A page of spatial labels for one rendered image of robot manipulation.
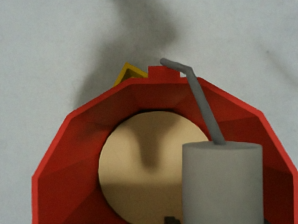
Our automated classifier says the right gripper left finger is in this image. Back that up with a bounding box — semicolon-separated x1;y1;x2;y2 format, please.
164;216;181;224

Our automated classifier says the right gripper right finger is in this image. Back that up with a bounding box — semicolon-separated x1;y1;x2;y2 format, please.
263;217;271;224

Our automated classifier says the yellow rectangular tray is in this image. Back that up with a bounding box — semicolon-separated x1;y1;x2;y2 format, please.
112;62;148;88

